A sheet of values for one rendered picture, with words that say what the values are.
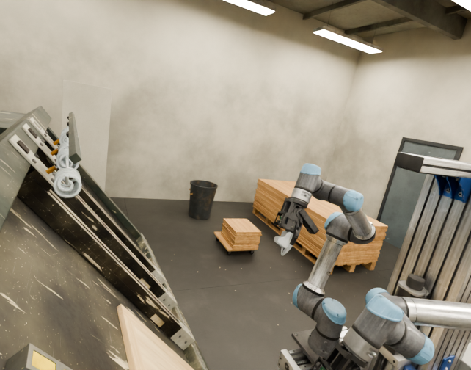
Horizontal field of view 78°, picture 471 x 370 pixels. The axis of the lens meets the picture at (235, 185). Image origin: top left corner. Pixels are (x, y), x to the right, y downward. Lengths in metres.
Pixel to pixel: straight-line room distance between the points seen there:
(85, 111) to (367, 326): 4.23
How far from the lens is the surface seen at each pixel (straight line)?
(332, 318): 1.54
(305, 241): 4.99
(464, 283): 1.35
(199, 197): 5.39
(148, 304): 1.43
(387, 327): 0.85
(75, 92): 4.56
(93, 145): 4.62
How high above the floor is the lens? 2.06
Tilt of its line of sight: 14 degrees down
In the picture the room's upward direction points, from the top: 11 degrees clockwise
